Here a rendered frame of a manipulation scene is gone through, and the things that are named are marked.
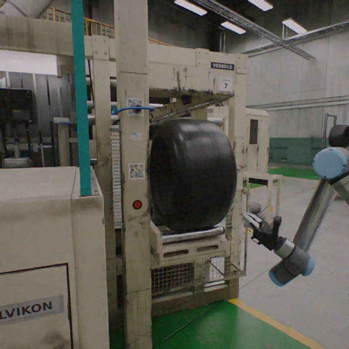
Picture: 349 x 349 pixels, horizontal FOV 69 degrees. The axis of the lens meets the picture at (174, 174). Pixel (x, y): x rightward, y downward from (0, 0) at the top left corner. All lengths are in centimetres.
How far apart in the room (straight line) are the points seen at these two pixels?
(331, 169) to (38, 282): 100
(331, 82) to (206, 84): 1144
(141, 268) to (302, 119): 1218
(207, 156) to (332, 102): 1171
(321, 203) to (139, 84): 98
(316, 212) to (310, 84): 1197
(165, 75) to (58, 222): 118
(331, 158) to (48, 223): 98
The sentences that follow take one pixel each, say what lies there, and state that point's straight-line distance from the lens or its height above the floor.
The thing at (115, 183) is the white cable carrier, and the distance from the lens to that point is 120.
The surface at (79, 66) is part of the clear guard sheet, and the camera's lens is 49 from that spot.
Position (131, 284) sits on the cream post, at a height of 66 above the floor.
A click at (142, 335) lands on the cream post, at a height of 37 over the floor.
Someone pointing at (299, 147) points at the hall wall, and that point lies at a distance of 1300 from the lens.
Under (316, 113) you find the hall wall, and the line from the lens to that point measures 1290.
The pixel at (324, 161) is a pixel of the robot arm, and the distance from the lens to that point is 114.
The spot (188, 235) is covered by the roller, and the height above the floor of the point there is 91.
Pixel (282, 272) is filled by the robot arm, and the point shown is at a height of 76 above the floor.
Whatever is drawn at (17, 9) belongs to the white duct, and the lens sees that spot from 157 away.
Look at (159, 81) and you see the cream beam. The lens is 151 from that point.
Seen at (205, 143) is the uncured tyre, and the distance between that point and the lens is 113.
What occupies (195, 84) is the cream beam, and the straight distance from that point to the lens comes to 159.
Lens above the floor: 137
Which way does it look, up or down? 8 degrees down
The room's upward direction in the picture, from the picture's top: straight up
